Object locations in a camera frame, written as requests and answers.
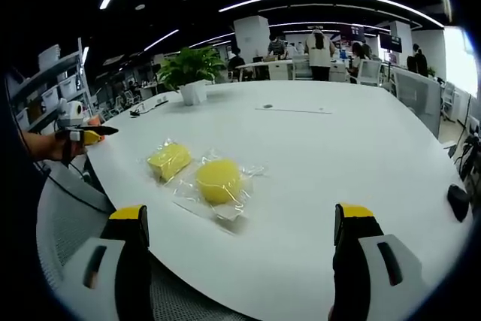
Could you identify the black computer mouse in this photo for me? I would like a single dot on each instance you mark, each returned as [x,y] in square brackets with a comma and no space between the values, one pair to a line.
[458,202]

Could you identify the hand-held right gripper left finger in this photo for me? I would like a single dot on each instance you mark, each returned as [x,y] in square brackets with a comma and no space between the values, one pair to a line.
[127,261]

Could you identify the dark leafy floor plant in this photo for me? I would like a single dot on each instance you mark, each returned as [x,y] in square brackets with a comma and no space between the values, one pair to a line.
[469,155]

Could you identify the round yellow silicone block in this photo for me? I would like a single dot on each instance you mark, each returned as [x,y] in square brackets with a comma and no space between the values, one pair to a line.
[219,182]

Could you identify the green potted plant, white pot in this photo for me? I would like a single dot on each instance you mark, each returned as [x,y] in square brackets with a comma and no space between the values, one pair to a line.
[189,67]

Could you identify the grey mesh office chair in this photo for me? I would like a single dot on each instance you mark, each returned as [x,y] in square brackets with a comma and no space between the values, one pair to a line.
[71,215]

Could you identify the white office chair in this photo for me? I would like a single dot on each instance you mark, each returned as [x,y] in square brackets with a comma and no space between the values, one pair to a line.
[369,72]

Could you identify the metal shelf with white bins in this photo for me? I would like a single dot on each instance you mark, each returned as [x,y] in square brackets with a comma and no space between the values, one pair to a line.
[52,88]

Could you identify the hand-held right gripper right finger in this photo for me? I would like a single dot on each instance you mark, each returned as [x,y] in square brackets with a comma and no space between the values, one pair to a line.
[360,261]

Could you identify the person's left hand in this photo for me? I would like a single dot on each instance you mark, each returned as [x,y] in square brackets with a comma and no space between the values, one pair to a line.
[80,150]

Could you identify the person's dark clothing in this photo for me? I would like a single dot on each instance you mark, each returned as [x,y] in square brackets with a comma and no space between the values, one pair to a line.
[19,223]

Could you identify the rectangular yellow silicone block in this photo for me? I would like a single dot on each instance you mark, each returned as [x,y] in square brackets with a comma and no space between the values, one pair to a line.
[169,161]

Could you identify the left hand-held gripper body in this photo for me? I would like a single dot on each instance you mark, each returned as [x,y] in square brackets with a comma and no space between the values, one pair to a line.
[69,112]

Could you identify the wall display screen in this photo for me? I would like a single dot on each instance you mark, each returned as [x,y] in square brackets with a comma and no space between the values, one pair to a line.
[391,42]

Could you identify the grey mesh chair back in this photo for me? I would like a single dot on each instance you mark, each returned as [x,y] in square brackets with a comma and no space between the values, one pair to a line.
[417,97]

